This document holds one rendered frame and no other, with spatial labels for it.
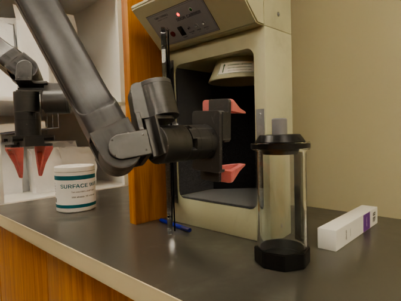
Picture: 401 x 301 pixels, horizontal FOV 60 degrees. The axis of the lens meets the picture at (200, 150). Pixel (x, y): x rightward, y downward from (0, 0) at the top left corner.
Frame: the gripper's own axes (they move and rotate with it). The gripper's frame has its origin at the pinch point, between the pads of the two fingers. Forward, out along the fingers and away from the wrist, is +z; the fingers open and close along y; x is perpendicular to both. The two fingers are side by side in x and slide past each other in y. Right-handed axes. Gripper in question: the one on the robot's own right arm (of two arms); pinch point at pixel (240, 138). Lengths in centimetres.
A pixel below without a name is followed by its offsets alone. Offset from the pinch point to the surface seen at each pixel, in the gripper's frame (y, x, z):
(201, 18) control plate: 26.1, 16.1, 6.0
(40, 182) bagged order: -27, 130, 9
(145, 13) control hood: 29.5, 31.5, 1.8
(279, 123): 2.8, -5.9, 4.1
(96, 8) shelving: 67, 150, 52
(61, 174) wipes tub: -14, 70, -5
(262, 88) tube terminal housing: 10.1, 3.6, 12.0
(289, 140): 0.0, -8.8, 2.7
